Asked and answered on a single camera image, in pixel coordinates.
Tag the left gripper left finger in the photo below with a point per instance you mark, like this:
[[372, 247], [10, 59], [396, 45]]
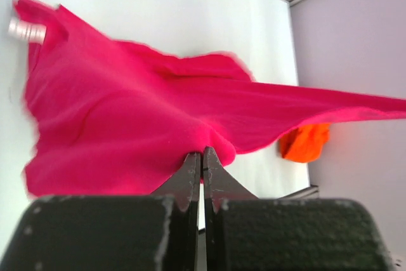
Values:
[[82, 232]]

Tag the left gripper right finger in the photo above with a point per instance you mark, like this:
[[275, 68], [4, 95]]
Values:
[[247, 233]]

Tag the magenta t shirt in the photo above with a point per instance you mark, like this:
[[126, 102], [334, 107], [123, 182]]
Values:
[[118, 118]]

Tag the white plastic laundry basket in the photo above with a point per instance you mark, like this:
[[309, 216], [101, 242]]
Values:
[[30, 32]]

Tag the orange t shirt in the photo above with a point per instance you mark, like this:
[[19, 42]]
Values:
[[305, 143]]

